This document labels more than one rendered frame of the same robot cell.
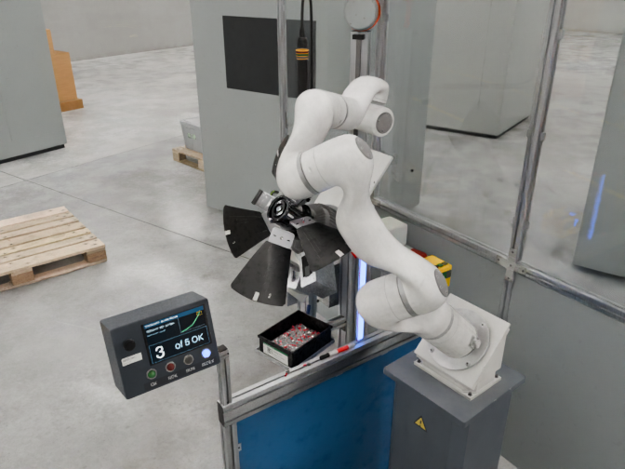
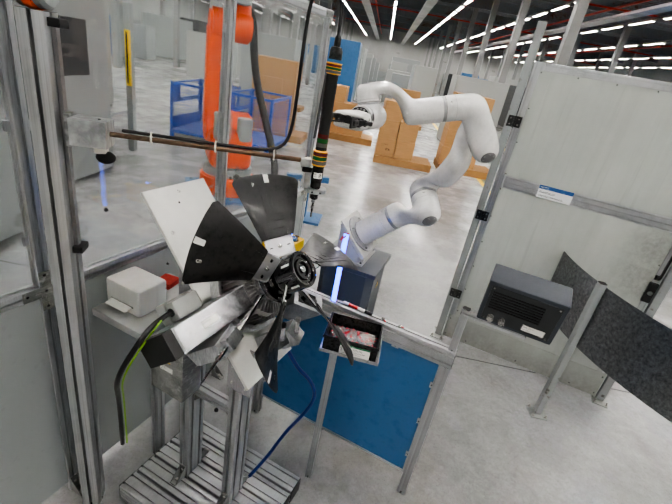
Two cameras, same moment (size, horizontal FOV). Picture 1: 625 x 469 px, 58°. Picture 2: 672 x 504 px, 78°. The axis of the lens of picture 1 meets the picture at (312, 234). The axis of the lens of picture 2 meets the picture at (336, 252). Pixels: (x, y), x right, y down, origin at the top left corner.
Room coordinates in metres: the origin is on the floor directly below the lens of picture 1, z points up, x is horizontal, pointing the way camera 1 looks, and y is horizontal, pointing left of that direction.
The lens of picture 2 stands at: (2.52, 1.12, 1.82)
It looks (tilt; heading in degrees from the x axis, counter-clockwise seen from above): 25 degrees down; 237
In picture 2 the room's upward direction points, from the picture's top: 11 degrees clockwise
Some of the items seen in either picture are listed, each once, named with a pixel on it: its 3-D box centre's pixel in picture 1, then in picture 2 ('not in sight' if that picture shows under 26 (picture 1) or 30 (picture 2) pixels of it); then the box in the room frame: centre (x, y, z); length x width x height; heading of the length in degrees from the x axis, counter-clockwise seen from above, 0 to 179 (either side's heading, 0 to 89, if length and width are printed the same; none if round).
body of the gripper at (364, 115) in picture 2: not in sight; (354, 118); (1.76, -0.09, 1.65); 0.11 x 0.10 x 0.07; 35
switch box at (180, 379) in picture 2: (336, 278); (175, 364); (2.31, -0.11, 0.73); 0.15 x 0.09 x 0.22; 125
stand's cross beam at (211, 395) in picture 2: (327, 326); (215, 397); (2.17, -0.07, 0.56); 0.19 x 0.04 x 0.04; 125
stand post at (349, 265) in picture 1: (347, 315); (193, 382); (2.23, -0.16, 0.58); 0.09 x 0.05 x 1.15; 35
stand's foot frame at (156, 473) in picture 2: not in sight; (213, 487); (2.15, -0.05, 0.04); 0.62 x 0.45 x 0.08; 125
